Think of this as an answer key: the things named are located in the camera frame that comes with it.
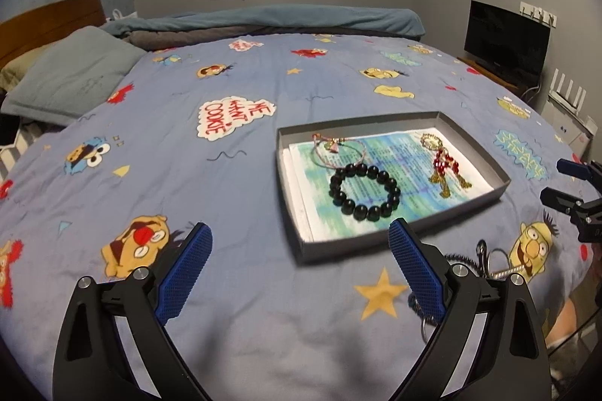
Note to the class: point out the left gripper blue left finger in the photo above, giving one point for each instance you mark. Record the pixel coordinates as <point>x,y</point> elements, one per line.
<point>177,272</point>

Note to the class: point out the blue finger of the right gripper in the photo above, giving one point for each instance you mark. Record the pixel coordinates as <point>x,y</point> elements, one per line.
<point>557,200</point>
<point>574,169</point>

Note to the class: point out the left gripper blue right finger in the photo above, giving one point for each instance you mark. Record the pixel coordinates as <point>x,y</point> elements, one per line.
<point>422,277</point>

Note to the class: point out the pearl hair clip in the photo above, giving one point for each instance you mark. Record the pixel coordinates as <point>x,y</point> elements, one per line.
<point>503,274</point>

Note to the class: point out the black hair tie silver charm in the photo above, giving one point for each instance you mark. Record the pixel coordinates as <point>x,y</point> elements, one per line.
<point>482,258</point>

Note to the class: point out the white wifi router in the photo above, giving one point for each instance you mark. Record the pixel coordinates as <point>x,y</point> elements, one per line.
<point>566,93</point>

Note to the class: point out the red bead gold tassel charm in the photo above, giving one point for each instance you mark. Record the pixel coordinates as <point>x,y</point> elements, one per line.
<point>444,164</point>

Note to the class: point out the printed blue-green paper sheet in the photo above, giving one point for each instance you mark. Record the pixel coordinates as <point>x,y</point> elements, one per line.
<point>346,188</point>

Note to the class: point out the grey cardboard tray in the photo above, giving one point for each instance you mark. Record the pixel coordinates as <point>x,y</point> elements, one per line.
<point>370,125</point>

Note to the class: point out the gold round hair clip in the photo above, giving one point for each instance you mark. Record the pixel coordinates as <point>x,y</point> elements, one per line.
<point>431,142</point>

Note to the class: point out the black monitor screen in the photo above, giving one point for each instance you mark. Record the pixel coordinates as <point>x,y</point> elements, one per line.
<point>511,43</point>

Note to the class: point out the blue cartoon bed sheet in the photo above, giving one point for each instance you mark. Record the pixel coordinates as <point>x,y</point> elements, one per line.
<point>191,135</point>

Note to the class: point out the striped cartoon pillow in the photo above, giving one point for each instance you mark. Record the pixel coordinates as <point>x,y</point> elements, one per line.
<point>16,144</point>

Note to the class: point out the teal folded blanket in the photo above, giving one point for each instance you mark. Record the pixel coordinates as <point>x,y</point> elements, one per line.
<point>394,21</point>

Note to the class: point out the grey-blue pillow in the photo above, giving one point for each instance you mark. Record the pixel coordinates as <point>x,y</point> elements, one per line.
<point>72,77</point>

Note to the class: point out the grey folded blanket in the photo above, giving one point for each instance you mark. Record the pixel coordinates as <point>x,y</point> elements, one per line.
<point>153,41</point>

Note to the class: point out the olive pillow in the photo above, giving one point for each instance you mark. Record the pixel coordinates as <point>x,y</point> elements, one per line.
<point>13,72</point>

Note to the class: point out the wooden headboard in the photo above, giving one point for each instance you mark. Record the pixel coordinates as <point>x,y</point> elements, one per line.
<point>47,24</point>

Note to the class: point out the wall hook rack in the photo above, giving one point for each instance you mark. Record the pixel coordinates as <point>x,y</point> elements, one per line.
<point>538,14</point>

